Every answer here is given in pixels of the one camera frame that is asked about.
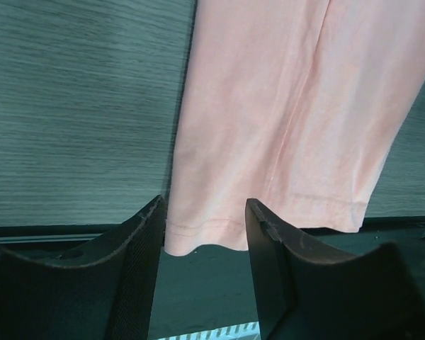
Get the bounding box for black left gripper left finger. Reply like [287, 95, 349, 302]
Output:
[0, 196, 166, 339]

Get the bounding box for salmon pink t-shirt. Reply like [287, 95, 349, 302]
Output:
[164, 1, 425, 256]

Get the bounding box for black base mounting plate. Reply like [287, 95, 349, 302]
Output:
[0, 219, 425, 340]

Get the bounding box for white slotted cable duct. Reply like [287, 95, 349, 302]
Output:
[159, 322, 261, 340]

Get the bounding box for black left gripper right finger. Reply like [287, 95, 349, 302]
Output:
[245, 198, 425, 339]

